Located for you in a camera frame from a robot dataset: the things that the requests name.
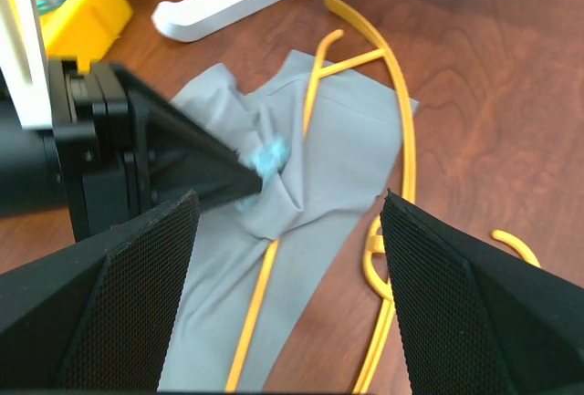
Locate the yellow tray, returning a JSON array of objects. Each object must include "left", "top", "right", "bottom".
[{"left": 40, "top": 0, "right": 133, "bottom": 71}]

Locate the grey underwear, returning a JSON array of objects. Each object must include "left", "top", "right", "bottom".
[{"left": 159, "top": 50, "right": 402, "bottom": 391}]

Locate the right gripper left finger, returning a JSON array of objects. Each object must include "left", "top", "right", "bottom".
[{"left": 1, "top": 192, "right": 199, "bottom": 390}]

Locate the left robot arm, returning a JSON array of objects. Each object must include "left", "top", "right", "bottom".
[{"left": 1, "top": 59, "right": 262, "bottom": 241}]

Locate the yellow hanger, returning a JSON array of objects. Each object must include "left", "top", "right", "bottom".
[{"left": 224, "top": 0, "right": 542, "bottom": 394}]

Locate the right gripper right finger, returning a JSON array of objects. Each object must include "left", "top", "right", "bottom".
[{"left": 381, "top": 193, "right": 583, "bottom": 393}]

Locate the light blue clothespin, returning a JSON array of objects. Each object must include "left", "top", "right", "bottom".
[{"left": 235, "top": 135, "right": 291, "bottom": 213}]

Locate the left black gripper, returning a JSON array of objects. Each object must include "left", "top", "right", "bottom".
[{"left": 48, "top": 59, "right": 262, "bottom": 240}]

